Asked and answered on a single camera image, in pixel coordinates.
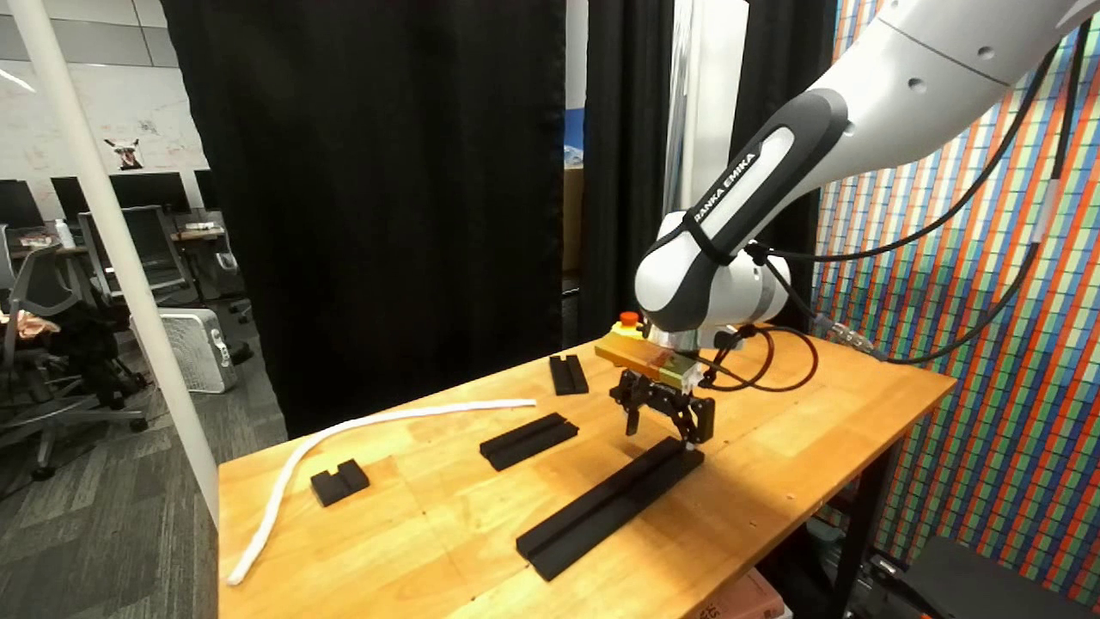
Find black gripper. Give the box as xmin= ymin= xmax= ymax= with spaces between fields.
xmin=608 ymin=374 xmax=722 ymax=453

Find short black grooved track piece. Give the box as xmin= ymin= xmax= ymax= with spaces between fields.
xmin=548 ymin=351 xmax=590 ymax=397

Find pink printed cardboard box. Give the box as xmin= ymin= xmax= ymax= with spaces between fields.
xmin=690 ymin=567 xmax=797 ymax=619

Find white foam tube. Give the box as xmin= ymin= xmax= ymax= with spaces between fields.
xmin=223 ymin=395 xmax=539 ymax=590

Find brown cardboard box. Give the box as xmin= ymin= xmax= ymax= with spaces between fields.
xmin=561 ymin=166 xmax=590 ymax=277

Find narrow black curtain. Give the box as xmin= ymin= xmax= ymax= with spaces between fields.
xmin=582 ymin=0 xmax=680 ymax=340

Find small black notched block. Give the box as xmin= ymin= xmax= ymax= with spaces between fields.
xmin=307 ymin=457 xmax=374 ymax=507

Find black padded stool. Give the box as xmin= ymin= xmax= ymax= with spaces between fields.
xmin=888 ymin=534 xmax=1092 ymax=619

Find wide black curtain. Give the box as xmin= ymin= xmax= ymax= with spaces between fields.
xmin=158 ymin=0 xmax=572 ymax=436

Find black desk equipment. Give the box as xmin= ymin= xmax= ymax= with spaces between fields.
xmin=169 ymin=208 xmax=257 ymax=369

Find white computer tower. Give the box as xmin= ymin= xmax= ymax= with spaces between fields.
xmin=154 ymin=307 xmax=240 ymax=397

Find black computer monitor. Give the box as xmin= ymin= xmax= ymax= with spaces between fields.
xmin=80 ymin=204 xmax=193 ymax=303

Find white slanted pole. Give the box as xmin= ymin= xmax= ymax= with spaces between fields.
xmin=4 ymin=0 xmax=223 ymax=534

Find black office chair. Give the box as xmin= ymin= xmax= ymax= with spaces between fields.
xmin=0 ymin=244 xmax=153 ymax=485

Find black cable with metal connector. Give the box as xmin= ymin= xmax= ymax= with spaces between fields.
xmin=703 ymin=20 xmax=1088 ymax=395

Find black metal table frame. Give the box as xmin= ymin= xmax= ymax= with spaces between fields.
xmin=786 ymin=442 xmax=900 ymax=619

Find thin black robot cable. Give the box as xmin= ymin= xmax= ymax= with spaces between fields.
xmin=745 ymin=12 xmax=1092 ymax=269

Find black curtain beside colourful wall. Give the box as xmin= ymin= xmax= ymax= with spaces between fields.
xmin=734 ymin=0 xmax=838 ymax=338

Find small wall picture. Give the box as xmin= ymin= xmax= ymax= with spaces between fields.
xmin=102 ymin=134 xmax=149 ymax=175

